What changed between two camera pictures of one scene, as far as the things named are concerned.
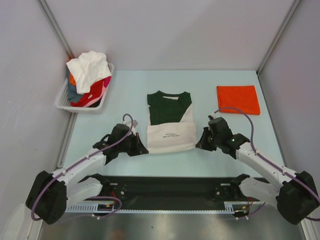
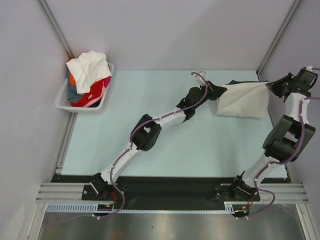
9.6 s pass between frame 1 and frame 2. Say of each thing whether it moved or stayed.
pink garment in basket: stayed
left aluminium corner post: stayed
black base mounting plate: stayed
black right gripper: moved
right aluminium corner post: stayed
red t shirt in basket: stayed
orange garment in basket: stayed
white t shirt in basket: stayed
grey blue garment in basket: stayed
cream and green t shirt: moved
